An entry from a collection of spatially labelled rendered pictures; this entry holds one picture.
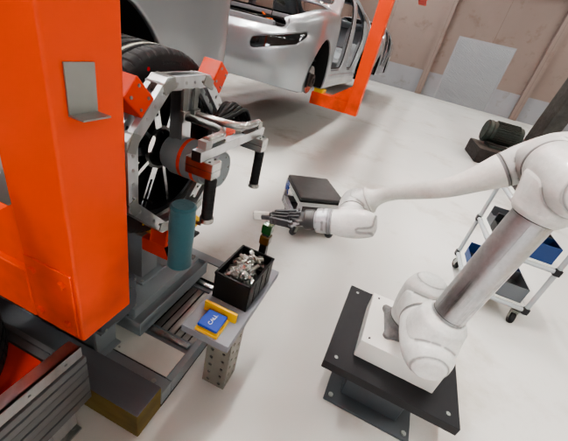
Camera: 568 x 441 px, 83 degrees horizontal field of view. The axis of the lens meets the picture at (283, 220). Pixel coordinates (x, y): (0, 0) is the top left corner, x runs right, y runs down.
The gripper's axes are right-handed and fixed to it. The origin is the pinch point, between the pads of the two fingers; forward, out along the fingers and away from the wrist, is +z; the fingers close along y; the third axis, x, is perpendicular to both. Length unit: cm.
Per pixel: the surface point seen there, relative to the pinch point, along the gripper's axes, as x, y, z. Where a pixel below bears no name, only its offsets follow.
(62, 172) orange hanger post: -35, 59, 16
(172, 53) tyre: -55, 2, 25
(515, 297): 90, -94, -132
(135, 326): 44, 24, 51
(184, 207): -9.6, 18.4, 20.1
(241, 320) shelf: 26.2, 27.8, -0.6
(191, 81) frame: -47, 4, 19
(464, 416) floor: 97, -7, -88
